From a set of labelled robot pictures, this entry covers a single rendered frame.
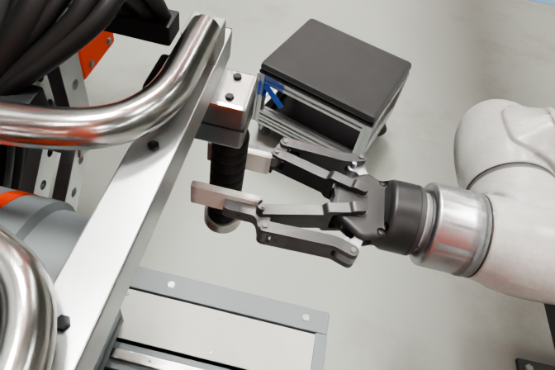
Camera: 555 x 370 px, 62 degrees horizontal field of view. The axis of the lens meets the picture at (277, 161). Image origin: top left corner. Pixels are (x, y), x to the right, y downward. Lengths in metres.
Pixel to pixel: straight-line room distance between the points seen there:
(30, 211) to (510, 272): 0.42
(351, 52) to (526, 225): 1.16
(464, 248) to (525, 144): 0.17
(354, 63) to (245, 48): 0.68
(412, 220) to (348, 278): 0.96
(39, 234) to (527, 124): 0.52
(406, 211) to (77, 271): 0.31
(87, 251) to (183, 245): 1.13
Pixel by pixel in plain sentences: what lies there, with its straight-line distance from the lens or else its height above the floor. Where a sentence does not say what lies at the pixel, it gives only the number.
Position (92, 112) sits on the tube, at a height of 1.01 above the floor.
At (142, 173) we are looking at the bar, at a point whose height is 0.98.
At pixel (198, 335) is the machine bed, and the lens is 1.20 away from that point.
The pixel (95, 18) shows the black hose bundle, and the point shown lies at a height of 1.03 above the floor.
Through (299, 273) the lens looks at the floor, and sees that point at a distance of 1.38.
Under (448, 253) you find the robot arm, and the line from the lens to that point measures 0.48.
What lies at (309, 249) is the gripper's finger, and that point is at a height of 0.83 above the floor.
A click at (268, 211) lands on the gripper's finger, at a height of 0.84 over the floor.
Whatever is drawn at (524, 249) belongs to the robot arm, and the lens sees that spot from 0.50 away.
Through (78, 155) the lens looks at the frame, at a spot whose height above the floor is 0.73.
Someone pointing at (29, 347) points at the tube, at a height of 1.01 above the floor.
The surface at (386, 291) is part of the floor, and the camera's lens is 1.44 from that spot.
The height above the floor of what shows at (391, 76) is 0.34.
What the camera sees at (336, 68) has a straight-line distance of 1.49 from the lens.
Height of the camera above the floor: 1.21
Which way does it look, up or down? 49 degrees down
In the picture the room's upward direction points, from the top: 13 degrees clockwise
